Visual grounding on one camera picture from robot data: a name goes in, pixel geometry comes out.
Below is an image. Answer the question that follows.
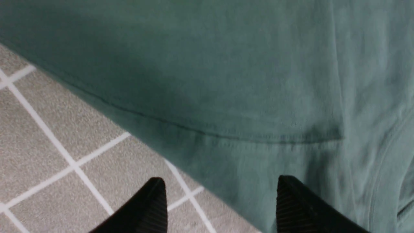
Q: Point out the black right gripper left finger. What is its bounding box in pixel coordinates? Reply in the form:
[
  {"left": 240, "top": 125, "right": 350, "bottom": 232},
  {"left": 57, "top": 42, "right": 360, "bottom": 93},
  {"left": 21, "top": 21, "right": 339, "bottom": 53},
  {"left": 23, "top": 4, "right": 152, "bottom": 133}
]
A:
[{"left": 91, "top": 177, "right": 168, "bottom": 233}]

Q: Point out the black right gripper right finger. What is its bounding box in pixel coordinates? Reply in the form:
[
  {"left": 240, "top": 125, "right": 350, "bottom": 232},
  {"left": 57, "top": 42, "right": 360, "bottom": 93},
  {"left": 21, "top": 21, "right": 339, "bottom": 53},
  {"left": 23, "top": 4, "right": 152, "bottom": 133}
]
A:
[{"left": 276, "top": 175, "right": 368, "bottom": 233}]

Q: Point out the green long-sleeved shirt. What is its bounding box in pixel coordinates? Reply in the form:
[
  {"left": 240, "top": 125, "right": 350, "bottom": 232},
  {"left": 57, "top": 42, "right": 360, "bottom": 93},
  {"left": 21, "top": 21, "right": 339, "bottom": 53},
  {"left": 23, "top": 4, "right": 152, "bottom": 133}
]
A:
[{"left": 0, "top": 0, "right": 414, "bottom": 233}]

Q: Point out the grey checkered tablecloth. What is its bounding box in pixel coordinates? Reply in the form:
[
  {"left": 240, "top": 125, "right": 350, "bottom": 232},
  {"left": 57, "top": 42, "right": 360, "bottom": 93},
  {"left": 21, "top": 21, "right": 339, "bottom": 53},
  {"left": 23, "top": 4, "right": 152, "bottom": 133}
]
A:
[{"left": 0, "top": 46, "right": 257, "bottom": 233}]

